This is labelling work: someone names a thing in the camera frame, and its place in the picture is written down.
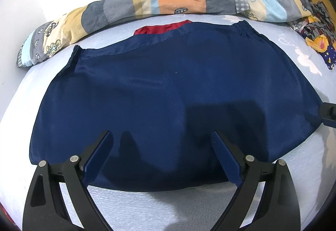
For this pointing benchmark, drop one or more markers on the dark floral cloth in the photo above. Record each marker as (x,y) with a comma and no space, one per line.
(319,19)

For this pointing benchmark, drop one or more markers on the navy shirt with red collar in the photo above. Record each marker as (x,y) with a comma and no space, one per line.
(168,94)

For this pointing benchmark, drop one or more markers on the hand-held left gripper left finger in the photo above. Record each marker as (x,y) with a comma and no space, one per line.
(97,157)

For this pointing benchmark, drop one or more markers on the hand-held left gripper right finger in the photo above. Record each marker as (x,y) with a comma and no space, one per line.
(227,157)

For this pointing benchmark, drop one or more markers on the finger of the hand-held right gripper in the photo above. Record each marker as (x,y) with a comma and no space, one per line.
(328,111)

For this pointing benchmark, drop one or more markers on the striped patchwork quilt roll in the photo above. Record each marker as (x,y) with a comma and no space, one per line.
(157,2)

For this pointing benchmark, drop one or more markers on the navy yellow printed cloth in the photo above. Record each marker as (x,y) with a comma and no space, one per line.
(326,48)

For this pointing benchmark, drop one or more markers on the light blue cloud bed sheet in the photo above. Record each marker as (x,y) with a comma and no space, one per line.
(296,168)

